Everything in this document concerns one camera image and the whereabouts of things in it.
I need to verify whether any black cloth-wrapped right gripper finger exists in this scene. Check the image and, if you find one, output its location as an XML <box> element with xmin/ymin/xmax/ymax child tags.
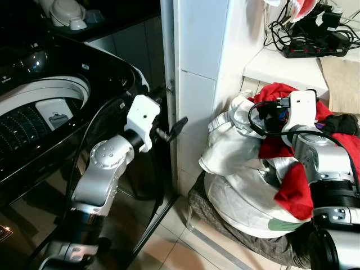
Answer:
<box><xmin>319</xmin><ymin>114</ymin><xmax>360</xmax><ymax>137</ymax></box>

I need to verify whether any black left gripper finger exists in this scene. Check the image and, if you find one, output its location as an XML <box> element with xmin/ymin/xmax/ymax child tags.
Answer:
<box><xmin>170</xmin><ymin>116</ymin><xmax>189</xmax><ymax>138</ymax></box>

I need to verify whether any black top-load washing machine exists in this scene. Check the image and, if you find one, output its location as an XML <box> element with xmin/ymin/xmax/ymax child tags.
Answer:
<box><xmin>0</xmin><ymin>29</ymin><xmax>172</xmax><ymax>270</ymax></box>

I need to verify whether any white shelf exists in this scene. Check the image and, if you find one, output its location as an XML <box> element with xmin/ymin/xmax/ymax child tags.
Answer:
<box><xmin>242</xmin><ymin>44</ymin><xmax>360</xmax><ymax>93</ymax></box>

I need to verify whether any beige towel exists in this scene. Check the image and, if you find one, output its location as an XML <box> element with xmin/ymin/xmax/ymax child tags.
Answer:
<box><xmin>319</xmin><ymin>56</ymin><xmax>360</xmax><ymax>114</ymax></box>

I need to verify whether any black power strip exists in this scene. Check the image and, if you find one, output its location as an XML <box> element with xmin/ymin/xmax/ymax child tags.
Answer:
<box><xmin>281</xmin><ymin>44</ymin><xmax>350</xmax><ymax>59</ymax></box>

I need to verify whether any red garment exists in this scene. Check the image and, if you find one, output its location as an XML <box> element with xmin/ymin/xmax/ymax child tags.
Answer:
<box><xmin>256</xmin><ymin>83</ymin><xmax>360</xmax><ymax>221</ymax></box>

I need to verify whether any white garment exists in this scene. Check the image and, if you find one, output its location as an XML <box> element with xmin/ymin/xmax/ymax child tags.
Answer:
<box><xmin>199</xmin><ymin>92</ymin><xmax>316</xmax><ymax>238</ymax></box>

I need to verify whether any black power adapter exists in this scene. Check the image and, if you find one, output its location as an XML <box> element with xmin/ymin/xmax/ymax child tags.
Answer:
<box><xmin>297</xmin><ymin>4</ymin><xmax>345</xmax><ymax>41</ymax></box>

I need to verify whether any red and white cloth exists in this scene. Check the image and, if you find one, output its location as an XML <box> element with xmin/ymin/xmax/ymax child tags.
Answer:
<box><xmin>263</xmin><ymin>0</ymin><xmax>322</xmax><ymax>23</ymax></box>

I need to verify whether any brown plaid laundry basket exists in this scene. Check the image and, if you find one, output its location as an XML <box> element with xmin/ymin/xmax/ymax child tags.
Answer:
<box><xmin>187</xmin><ymin>172</ymin><xmax>316</xmax><ymax>268</ymax></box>

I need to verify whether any white kitchen appliance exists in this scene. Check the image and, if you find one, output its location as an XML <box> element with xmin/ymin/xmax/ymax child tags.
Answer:
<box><xmin>36</xmin><ymin>0</ymin><xmax>88</xmax><ymax>31</ymax></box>

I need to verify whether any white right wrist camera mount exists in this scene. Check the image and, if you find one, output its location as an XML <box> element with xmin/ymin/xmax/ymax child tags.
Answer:
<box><xmin>281</xmin><ymin>89</ymin><xmax>317</xmax><ymax>136</ymax></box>

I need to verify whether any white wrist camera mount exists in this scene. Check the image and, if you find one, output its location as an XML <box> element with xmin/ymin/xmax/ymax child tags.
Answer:
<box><xmin>125</xmin><ymin>94</ymin><xmax>162</xmax><ymax>153</ymax></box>
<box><xmin>281</xmin><ymin>89</ymin><xmax>317</xmax><ymax>136</ymax></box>

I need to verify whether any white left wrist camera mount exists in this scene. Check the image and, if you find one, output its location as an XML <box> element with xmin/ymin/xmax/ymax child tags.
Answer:
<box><xmin>125</xmin><ymin>94</ymin><xmax>162</xmax><ymax>153</ymax></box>

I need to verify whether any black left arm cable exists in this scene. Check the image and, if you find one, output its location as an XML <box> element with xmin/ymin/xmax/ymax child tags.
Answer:
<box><xmin>65</xmin><ymin>94</ymin><xmax>138</xmax><ymax>217</ymax></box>

